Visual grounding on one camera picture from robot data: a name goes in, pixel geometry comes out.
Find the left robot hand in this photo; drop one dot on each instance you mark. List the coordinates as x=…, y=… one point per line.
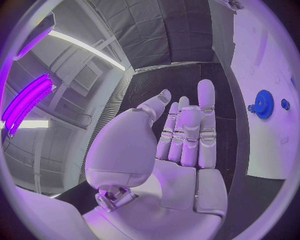
x=122, y=150

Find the white task board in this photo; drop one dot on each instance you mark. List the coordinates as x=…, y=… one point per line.
x=264, y=150

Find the blue gear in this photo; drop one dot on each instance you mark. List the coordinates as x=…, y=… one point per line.
x=264, y=110

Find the blue peg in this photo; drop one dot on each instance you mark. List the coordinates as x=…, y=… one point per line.
x=285, y=104

